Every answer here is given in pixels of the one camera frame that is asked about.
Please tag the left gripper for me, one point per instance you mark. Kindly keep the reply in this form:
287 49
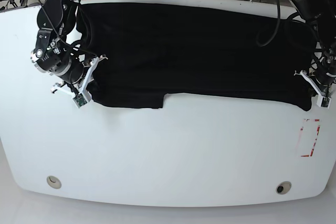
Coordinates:
323 63

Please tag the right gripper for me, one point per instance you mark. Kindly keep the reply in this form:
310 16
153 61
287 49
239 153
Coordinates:
59 59

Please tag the black T-shirt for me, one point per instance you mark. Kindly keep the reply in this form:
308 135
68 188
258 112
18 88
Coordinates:
153 50

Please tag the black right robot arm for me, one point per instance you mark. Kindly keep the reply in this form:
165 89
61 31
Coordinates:
55 20

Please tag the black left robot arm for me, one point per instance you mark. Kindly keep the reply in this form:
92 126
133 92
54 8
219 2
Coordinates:
319 15

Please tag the red tape rectangle marking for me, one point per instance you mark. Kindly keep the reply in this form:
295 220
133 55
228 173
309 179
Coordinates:
308 136

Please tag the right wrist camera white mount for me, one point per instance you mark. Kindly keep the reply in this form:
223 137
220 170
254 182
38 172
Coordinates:
78 90

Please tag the left table cable grommet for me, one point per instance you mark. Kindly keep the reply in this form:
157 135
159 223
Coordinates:
53 182

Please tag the table cable grommet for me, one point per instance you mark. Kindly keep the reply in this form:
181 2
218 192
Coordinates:
53 182
283 188

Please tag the right table cable grommet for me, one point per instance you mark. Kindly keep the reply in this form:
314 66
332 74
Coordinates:
283 188

